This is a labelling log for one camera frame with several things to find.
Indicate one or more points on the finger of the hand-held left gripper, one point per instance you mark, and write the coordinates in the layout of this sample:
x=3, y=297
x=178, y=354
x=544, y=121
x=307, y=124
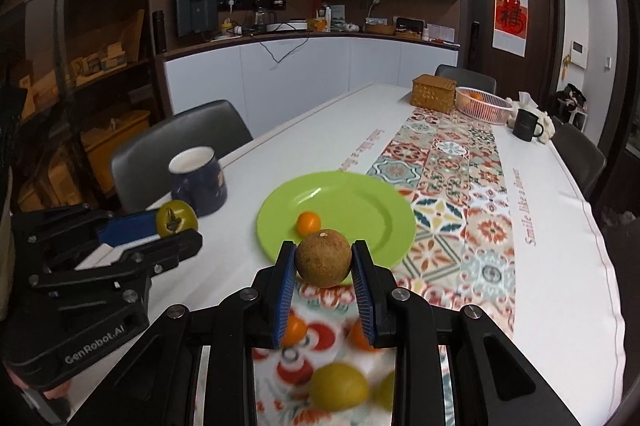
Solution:
x=165, y=251
x=130, y=226

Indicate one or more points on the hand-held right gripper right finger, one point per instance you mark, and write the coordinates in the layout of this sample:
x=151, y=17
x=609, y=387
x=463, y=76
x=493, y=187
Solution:
x=363, y=301

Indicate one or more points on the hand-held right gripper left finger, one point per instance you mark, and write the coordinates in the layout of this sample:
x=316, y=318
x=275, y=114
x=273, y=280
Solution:
x=284, y=301

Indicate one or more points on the orange mandarin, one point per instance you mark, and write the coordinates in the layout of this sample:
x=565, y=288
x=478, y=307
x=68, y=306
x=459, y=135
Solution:
x=356, y=335
x=295, y=328
x=307, y=222

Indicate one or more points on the green persimmon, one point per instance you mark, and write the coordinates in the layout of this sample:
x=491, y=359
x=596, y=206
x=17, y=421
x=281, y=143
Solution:
x=176, y=217

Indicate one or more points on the brown round fruit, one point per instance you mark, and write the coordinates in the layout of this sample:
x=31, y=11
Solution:
x=322, y=258

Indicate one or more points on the yellow-green round fruit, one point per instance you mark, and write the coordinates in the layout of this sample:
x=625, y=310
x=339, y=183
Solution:
x=339, y=387
x=385, y=390

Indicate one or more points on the green plate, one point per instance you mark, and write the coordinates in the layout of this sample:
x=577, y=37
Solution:
x=355, y=206

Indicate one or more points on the person's left hand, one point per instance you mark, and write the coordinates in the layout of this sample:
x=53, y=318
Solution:
x=56, y=392

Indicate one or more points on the navy blue mug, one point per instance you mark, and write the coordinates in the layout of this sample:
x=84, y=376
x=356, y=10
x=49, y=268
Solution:
x=200, y=183

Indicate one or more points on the yellow box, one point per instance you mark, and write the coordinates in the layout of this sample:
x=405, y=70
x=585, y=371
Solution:
x=117, y=136

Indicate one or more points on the grey dining chair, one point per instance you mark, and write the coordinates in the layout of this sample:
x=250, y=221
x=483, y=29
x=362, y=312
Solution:
x=465, y=73
x=165, y=141
x=580, y=156

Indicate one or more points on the patterned table runner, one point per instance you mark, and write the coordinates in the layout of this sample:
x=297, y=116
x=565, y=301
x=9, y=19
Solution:
x=450, y=191

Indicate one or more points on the glass-front display cabinet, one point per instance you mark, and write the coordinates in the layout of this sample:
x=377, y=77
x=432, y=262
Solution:
x=75, y=56

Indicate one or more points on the black thermos bottle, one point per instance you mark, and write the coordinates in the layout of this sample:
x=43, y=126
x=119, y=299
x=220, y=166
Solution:
x=159, y=31

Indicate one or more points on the woven wicker box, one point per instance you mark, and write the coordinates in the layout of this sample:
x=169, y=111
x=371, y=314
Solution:
x=432, y=93

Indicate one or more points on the white lower cabinets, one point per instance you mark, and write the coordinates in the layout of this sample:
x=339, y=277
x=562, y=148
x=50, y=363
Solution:
x=300, y=76

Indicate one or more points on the black mug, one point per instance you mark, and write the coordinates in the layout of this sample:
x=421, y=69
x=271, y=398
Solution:
x=525, y=126

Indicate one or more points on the glass kettle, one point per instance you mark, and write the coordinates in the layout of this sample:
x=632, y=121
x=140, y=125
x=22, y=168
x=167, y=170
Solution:
x=260, y=21

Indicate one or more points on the white flat appliance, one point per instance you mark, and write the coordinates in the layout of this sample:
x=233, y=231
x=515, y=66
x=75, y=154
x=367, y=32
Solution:
x=287, y=26

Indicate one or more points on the white fluffy tissue holder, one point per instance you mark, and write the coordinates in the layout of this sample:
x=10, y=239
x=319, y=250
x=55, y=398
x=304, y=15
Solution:
x=547, y=123

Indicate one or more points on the wicker tray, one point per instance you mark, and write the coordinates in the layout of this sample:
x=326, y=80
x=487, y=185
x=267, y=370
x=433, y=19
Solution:
x=379, y=28

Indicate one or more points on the black door lock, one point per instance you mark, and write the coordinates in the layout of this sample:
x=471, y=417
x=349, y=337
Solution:
x=474, y=46

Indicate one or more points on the black box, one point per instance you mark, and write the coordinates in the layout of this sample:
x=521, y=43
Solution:
x=410, y=26

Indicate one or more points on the standing paper sheets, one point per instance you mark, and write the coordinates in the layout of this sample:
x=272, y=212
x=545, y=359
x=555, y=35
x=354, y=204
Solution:
x=442, y=33

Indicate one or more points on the standing picture card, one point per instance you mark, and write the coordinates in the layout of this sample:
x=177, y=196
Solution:
x=338, y=16

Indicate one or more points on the dark bag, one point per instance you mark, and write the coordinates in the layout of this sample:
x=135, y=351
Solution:
x=570, y=96

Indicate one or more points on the white gooseneck lamp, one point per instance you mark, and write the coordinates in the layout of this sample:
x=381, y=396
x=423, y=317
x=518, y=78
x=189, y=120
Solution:
x=372, y=8

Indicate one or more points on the hanging yellow charm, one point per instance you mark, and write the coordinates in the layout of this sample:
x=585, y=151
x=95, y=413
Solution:
x=567, y=63

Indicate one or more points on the white intercom panel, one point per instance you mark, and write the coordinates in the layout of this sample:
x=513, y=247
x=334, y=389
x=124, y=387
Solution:
x=578, y=54

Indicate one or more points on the black wall water dispenser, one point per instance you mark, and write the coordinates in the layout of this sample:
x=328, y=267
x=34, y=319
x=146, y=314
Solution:
x=196, y=3

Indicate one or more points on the black wall power strip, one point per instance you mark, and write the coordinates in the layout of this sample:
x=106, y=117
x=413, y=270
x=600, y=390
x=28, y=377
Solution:
x=250, y=4

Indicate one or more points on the red and white wall calendar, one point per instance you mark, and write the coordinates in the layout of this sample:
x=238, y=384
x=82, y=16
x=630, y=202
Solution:
x=510, y=18

